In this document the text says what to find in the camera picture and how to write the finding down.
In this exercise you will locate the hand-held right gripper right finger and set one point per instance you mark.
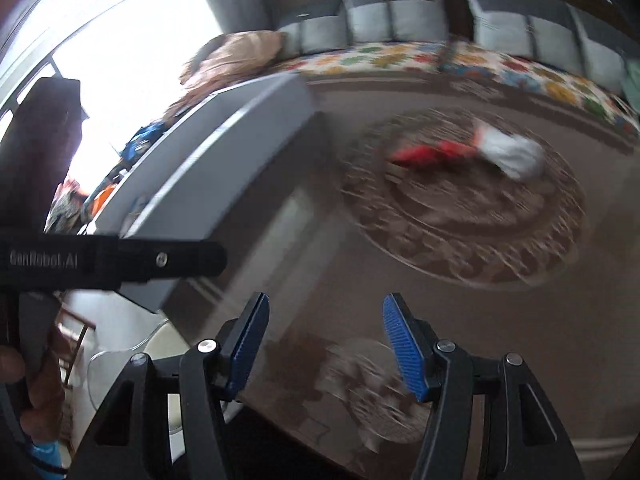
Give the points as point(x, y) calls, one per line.
point(405, 345)

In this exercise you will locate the grey sofa cushion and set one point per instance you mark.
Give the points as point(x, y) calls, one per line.
point(395, 10)
point(520, 25)
point(315, 35)
point(605, 55)

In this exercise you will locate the floral sofa cover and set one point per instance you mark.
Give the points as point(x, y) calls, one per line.
point(400, 57)

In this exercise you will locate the round patterned brown rug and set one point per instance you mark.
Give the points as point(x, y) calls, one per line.
point(325, 260)

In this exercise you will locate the orange plastic case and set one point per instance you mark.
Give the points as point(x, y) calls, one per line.
point(102, 199)

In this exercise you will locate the blue cloth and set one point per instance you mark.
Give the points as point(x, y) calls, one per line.
point(140, 142)

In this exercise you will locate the white cloth item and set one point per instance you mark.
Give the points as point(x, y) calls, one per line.
point(510, 152)

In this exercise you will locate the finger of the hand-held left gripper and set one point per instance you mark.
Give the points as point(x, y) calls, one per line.
point(165, 260)

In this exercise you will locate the person's left hand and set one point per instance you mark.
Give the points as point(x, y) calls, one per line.
point(45, 390)

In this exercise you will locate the green cloth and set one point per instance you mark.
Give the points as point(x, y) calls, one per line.
point(631, 77)

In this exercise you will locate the tan pillow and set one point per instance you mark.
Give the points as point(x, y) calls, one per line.
point(235, 52)

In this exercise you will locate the wooden chair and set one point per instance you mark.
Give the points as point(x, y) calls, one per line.
point(72, 335)

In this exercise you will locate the clear plastic chair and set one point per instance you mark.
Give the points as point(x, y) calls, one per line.
point(120, 365)

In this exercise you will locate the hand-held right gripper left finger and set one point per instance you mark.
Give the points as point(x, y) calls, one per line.
point(250, 340)

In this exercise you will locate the white cardboard box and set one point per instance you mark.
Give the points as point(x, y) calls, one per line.
point(225, 135)

